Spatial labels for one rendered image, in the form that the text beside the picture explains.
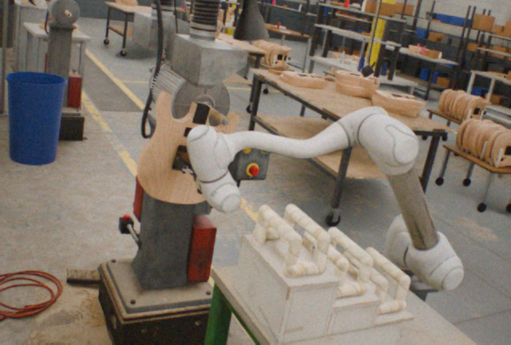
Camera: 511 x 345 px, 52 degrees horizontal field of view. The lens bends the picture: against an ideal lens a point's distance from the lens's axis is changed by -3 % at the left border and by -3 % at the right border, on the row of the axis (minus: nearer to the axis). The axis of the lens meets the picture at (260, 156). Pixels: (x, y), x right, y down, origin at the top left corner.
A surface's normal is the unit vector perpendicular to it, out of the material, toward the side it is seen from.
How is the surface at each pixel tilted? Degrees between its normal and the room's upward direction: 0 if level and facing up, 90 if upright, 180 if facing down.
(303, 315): 90
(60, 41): 90
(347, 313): 90
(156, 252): 90
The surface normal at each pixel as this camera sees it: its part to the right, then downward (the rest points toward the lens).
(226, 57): 0.45, 0.34
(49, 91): 0.71, 0.38
